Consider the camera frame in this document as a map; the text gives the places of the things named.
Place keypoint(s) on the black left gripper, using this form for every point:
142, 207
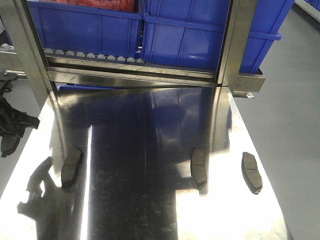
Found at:
12, 121

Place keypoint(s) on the grey brake pad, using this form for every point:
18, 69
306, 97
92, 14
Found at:
71, 167
9, 144
198, 168
250, 173

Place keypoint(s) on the stainless steel roller rack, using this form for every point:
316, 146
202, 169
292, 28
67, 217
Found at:
44, 71

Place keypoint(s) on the left blue plastic crate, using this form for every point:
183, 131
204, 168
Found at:
68, 27

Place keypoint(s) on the blue plastic crate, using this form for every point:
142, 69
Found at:
68, 27
189, 33

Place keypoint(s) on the right blue plastic crate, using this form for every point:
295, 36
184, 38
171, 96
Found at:
189, 33

